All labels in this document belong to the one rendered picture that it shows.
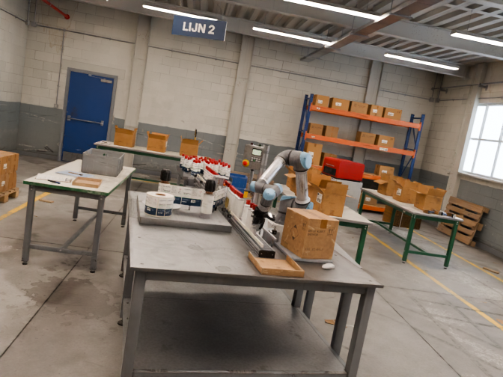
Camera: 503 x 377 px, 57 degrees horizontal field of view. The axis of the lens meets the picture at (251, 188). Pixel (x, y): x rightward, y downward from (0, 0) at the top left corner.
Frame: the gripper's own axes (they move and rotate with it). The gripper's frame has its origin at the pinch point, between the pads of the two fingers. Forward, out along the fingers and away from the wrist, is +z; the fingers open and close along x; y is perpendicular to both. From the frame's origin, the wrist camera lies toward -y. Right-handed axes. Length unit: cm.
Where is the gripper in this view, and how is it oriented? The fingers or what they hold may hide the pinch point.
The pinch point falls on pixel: (257, 230)
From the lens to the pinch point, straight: 320.4
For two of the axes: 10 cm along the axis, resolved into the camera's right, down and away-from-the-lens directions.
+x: 1.4, 6.5, -7.5
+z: -2.7, 7.5, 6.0
